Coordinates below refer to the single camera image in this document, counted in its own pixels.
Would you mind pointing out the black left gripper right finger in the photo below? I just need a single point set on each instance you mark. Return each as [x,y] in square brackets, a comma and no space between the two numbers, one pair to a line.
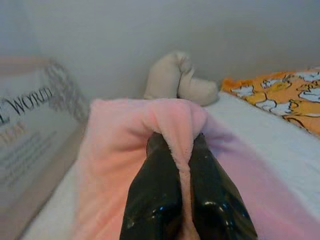
[215,200]

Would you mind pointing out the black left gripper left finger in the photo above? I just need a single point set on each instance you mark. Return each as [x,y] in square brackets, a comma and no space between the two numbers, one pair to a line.
[155,195]

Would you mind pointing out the pink fleece pillow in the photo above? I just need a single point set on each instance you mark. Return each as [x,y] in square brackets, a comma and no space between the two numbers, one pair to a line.
[120,150]

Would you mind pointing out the small beige plush pillow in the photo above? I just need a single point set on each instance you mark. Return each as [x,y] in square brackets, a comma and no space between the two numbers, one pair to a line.
[200,91]

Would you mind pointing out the large beige plush pillow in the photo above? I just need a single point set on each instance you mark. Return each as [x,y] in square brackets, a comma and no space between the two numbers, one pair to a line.
[165,75]

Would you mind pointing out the yellow cartoon egg print blanket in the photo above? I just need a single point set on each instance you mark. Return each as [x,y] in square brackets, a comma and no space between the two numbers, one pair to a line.
[287,100]

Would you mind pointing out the white printed wall poster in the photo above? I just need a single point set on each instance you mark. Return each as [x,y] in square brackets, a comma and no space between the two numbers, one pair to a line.
[32,125]

